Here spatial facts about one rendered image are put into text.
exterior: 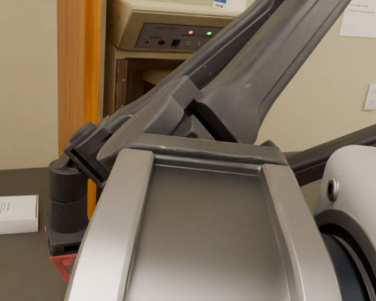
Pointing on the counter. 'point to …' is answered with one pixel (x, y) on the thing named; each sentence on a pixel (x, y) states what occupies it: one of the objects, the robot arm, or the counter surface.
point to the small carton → (230, 5)
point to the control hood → (123, 36)
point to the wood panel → (78, 72)
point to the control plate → (178, 32)
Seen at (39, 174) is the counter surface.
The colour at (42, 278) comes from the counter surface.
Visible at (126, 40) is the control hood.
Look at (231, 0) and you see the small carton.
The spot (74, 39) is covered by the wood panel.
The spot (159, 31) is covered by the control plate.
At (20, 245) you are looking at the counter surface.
